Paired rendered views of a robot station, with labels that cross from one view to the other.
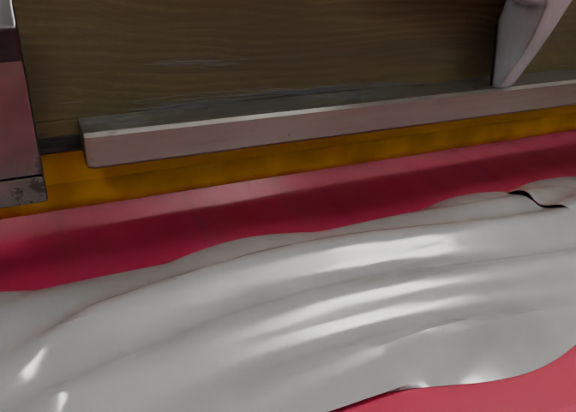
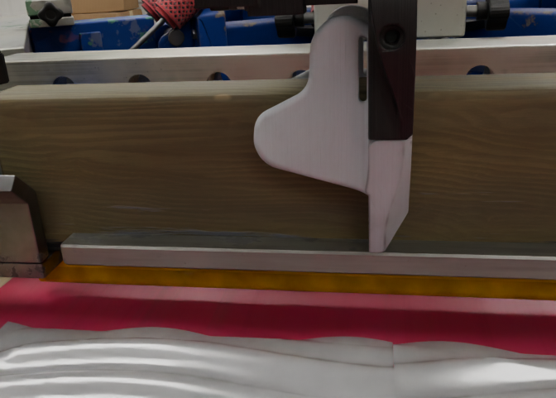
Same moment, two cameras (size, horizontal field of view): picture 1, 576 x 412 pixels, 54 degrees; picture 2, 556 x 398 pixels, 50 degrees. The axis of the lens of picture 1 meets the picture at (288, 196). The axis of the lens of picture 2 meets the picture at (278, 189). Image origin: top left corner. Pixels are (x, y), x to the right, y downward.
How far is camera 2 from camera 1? 18 cm
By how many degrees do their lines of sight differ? 33
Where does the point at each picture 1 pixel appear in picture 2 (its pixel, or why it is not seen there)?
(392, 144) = (317, 280)
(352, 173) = (293, 297)
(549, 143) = (518, 308)
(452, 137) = (380, 284)
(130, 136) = (83, 249)
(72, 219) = (91, 290)
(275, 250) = (146, 339)
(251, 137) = (158, 261)
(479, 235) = (290, 369)
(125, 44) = (94, 194)
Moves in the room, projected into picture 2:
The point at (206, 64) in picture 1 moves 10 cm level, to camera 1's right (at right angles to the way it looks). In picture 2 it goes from (143, 209) to (338, 260)
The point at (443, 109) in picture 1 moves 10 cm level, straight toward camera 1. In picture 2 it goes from (315, 262) to (87, 368)
